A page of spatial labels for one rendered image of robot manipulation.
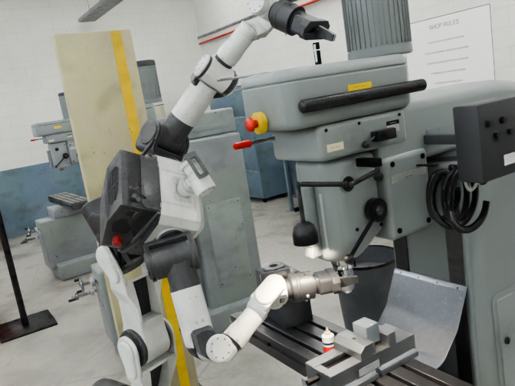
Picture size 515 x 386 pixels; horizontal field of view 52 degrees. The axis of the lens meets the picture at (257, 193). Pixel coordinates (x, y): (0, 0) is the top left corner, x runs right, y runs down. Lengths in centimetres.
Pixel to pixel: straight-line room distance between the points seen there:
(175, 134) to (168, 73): 941
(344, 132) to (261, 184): 747
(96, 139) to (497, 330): 218
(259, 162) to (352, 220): 737
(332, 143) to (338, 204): 18
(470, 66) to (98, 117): 448
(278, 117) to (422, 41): 553
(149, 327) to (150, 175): 61
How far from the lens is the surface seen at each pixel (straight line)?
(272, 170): 903
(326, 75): 145
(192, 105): 174
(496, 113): 156
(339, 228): 155
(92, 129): 307
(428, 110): 175
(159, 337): 202
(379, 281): 362
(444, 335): 192
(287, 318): 205
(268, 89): 143
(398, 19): 171
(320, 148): 145
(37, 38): 1056
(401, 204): 166
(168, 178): 166
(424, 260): 198
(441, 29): 668
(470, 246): 186
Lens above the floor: 184
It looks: 11 degrees down
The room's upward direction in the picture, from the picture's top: 9 degrees counter-clockwise
